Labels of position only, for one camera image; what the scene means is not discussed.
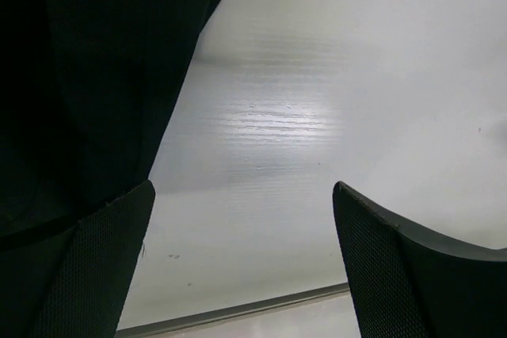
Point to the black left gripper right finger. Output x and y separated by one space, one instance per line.
407 280

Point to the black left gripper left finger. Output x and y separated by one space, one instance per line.
70 276

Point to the black pleated skirt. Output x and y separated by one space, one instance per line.
87 90

